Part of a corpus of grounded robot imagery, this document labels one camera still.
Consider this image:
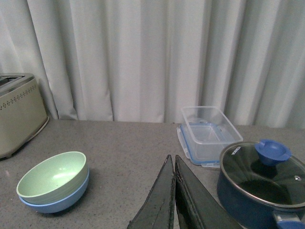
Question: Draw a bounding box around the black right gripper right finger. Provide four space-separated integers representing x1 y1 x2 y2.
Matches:
175 155 241 229

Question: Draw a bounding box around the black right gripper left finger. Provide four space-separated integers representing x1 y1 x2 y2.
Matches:
127 155 176 229

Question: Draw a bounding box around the light green bowl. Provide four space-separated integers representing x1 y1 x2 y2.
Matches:
16 151 88 205

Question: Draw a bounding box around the blue bowl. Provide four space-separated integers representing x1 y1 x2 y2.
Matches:
19 169 90 214

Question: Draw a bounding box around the dark blue pot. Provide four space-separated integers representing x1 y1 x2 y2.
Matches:
216 170 305 229

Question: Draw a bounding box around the blue-rimmed container lid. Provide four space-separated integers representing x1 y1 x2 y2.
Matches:
177 123 228 168

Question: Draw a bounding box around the glass pot lid blue knob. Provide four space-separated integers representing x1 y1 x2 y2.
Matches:
220 139 305 208

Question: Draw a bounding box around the clear plastic container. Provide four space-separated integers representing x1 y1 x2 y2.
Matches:
182 106 243 145

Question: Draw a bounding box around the white curtain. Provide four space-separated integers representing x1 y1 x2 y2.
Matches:
0 0 305 128

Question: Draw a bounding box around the cream toaster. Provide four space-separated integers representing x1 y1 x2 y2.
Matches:
0 73 49 158

